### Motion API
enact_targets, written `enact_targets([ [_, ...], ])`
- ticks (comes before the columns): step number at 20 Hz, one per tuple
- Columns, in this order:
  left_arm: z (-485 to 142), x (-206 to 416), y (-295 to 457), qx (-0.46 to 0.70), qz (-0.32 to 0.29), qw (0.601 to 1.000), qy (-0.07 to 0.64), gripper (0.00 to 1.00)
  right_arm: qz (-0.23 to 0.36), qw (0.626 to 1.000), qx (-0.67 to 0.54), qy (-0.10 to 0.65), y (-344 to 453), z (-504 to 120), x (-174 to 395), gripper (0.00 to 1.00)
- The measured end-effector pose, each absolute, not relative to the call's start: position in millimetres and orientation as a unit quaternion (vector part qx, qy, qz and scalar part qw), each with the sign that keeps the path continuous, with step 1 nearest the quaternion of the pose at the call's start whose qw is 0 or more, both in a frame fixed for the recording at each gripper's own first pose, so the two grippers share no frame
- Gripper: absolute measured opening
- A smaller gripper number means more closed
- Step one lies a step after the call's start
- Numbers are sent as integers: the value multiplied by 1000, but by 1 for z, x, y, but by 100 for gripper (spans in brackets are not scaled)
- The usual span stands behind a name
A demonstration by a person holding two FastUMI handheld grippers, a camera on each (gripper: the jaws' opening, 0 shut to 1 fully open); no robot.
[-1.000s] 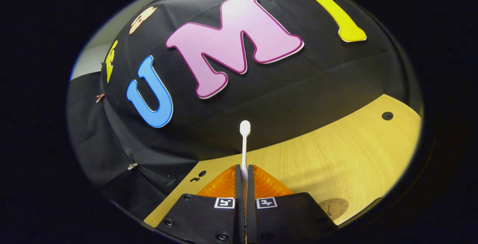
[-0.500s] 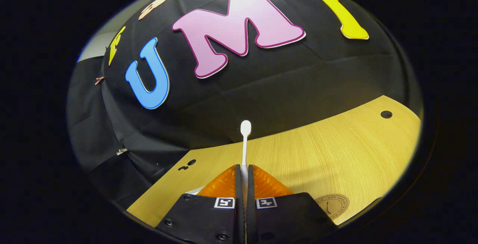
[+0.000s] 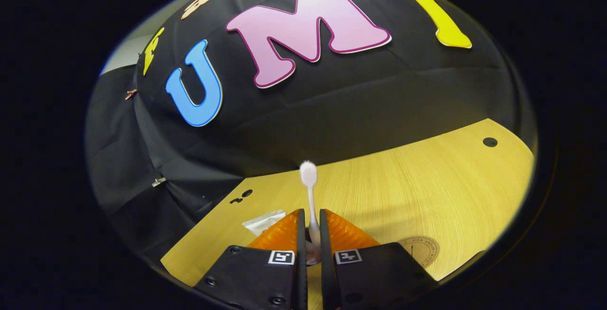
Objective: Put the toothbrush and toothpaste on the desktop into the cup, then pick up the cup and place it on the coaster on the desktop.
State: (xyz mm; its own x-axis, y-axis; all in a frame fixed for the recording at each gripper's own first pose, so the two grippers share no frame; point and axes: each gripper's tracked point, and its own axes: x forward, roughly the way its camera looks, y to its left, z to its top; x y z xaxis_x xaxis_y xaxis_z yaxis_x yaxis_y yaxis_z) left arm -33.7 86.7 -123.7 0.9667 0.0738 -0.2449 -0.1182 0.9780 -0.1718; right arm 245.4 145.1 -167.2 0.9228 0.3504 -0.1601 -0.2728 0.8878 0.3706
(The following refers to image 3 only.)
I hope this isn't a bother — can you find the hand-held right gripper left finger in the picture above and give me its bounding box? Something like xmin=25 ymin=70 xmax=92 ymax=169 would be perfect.
xmin=194 ymin=209 xmax=308 ymax=310

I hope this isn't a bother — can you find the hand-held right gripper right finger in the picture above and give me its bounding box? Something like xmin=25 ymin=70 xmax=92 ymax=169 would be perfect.
xmin=319 ymin=209 xmax=439 ymax=310

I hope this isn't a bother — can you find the white toothpaste tube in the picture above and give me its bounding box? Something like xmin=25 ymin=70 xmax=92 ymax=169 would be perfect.
xmin=242 ymin=210 xmax=286 ymax=236

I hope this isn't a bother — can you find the pale pink toothbrush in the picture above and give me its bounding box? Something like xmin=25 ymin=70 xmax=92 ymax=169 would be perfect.
xmin=299 ymin=160 xmax=323 ymax=265

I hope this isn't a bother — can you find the wooden desktop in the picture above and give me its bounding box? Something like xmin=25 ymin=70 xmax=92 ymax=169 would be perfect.
xmin=160 ymin=119 xmax=536 ymax=310

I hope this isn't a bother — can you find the black backdrop cloth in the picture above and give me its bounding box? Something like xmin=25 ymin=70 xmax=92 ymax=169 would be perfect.
xmin=85 ymin=0 xmax=536 ymax=263

